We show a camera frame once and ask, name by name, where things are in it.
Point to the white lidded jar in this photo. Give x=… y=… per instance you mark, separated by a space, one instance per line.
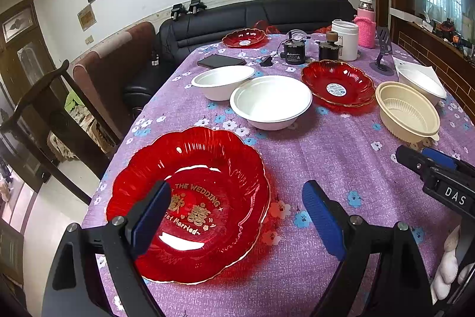
x=345 y=38

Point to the black round device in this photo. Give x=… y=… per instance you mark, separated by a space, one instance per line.
x=295 y=51

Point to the black jar with cork lid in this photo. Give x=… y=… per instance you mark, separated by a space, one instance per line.
x=328 y=51

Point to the wooden glass-panel door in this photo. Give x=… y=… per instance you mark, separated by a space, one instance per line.
x=22 y=42

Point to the dark wooden chair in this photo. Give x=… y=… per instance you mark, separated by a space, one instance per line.
x=37 y=98

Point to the wall socket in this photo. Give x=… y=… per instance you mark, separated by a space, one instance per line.
x=89 y=39

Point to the person's right hand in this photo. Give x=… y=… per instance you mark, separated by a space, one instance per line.
x=447 y=268

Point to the red plate with white sticker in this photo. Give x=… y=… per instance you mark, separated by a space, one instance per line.
x=330 y=75
x=237 y=36

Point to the small framed picture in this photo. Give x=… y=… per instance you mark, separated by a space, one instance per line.
x=87 y=17

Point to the brown armchair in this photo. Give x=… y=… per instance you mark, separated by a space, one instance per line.
x=111 y=60

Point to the pink knit-sleeved bottle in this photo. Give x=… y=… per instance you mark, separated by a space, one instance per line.
x=365 y=31

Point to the patterned cloth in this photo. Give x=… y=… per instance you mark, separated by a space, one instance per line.
x=92 y=127

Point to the black phone stand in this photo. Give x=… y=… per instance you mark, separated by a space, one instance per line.
x=384 y=66

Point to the black clamp device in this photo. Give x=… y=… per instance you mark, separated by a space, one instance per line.
x=178 y=10
x=196 y=6

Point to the large red gold-lettered plate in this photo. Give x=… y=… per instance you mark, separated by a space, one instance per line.
x=207 y=168

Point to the red plastic bag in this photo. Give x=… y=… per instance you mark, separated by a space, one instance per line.
x=323 y=29
x=261 y=23

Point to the small black power adapter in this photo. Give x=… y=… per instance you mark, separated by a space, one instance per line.
x=265 y=60

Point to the beige ribbed plastic bowl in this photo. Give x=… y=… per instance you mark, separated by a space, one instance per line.
x=408 y=109

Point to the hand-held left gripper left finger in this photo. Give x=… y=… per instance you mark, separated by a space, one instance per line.
x=156 y=216

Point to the black smartphone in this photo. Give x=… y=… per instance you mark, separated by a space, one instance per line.
x=220 y=60

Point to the small white bowl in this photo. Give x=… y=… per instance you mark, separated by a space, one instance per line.
x=222 y=79

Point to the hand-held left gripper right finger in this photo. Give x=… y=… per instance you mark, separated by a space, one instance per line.
x=319 y=213

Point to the purple floral tablecloth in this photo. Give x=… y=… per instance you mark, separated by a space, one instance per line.
x=334 y=153

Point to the black leather sofa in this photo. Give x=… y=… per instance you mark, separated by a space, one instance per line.
x=222 y=23

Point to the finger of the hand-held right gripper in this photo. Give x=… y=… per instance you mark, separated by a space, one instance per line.
x=439 y=158
x=410 y=158

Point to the orange black tool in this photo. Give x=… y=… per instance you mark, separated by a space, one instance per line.
x=449 y=29

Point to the large white bowl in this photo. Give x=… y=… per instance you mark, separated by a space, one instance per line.
x=271 y=98

